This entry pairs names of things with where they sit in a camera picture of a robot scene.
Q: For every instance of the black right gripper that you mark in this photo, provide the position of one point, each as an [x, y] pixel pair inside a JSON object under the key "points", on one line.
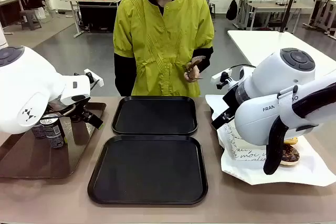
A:
{"points": [[223, 119]]}

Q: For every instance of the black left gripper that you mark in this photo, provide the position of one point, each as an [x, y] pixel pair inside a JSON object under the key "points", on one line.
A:
{"points": [[92, 120]]}

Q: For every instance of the black Pepsi can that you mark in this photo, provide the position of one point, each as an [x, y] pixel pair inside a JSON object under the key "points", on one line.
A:
{"points": [[38, 129], [53, 132]]}

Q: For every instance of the metal serving tongs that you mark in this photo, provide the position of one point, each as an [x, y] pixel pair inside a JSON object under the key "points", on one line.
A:
{"points": [[195, 79]]}

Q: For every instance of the yellow glazed donut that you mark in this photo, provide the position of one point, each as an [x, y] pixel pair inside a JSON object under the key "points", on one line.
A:
{"points": [[291, 140]]}

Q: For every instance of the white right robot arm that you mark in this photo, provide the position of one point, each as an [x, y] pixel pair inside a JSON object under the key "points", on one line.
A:
{"points": [[262, 90]]}

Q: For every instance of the person right forearm black sleeve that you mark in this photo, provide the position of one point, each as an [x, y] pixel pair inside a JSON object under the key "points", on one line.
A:
{"points": [[123, 77]]}

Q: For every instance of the person left forearm black sleeve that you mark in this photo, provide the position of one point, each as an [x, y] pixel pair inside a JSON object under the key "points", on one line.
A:
{"points": [[206, 56]]}

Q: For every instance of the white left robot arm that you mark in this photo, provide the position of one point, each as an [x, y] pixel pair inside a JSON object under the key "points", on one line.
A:
{"points": [[26, 85]]}

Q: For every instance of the person left hand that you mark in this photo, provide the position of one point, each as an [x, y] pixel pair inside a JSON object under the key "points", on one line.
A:
{"points": [[193, 73]]}

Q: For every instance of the black plastic tray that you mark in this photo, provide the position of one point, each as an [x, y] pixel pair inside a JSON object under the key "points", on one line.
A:
{"points": [[155, 115], [148, 169]]}

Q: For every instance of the brown plastic tray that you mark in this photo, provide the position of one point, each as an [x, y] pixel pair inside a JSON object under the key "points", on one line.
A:
{"points": [[39, 161]]}

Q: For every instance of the chocolate donut orange sprinkles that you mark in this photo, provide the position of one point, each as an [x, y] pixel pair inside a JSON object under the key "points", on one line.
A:
{"points": [[290, 154]]}

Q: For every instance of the white side table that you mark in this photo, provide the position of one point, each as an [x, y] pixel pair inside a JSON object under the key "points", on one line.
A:
{"points": [[252, 43]]}

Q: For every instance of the large white paper sheet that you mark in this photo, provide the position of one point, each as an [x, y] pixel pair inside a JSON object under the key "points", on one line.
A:
{"points": [[302, 171]]}

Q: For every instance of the person torso green blouse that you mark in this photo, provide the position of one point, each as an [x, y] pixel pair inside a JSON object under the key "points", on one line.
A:
{"points": [[162, 37]]}

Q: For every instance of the black hanging bag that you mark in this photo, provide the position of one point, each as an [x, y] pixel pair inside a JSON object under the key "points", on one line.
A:
{"points": [[231, 10]]}

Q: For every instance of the grey stool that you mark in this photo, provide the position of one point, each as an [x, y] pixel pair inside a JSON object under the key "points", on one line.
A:
{"points": [[30, 19]]}

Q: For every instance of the black tripod pole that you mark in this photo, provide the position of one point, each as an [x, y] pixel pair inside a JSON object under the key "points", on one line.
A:
{"points": [[288, 3]]}

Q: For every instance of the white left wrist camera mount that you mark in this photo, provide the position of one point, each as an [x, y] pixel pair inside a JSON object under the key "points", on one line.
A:
{"points": [[94, 78]]}

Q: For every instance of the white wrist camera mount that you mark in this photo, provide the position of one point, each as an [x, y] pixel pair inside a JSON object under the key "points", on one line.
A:
{"points": [[223, 75], [94, 78]]}

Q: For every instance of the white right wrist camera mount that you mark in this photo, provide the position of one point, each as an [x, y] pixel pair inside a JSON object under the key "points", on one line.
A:
{"points": [[223, 75]]}

